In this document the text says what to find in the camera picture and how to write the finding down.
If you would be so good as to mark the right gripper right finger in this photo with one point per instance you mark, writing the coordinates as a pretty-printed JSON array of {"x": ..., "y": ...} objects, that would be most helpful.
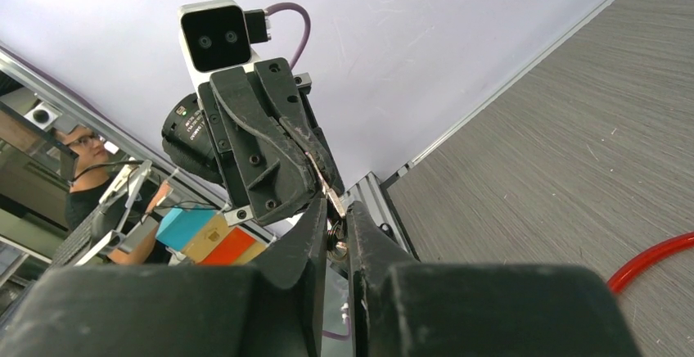
[{"x": 403, "y": 307}]

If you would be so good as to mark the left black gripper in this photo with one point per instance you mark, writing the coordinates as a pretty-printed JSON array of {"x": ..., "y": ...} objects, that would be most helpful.
[{"x": 259, "y": 122}]

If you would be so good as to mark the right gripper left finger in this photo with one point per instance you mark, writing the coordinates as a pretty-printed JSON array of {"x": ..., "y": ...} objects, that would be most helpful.
[{"x": 271, "y": 306}]

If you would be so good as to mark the silver key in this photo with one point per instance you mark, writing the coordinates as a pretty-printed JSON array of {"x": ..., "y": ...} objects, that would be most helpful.
[{"x": 337, "y": 246}]

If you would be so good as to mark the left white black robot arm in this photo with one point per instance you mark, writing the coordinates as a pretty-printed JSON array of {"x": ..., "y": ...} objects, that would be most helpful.
[{"x": 186, "y": 140}]

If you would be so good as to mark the colourful boxes on shelf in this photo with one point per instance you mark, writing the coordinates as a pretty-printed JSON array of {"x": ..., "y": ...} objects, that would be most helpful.
[{"x": 204, "y": 237}]

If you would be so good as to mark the person in black shirt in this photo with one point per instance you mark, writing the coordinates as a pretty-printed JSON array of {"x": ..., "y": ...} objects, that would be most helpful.
[{"x": 92, "y": 178}]

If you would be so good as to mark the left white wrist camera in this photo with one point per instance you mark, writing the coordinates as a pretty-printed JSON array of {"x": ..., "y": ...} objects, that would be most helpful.
[{"x": 218, "y": 35}]

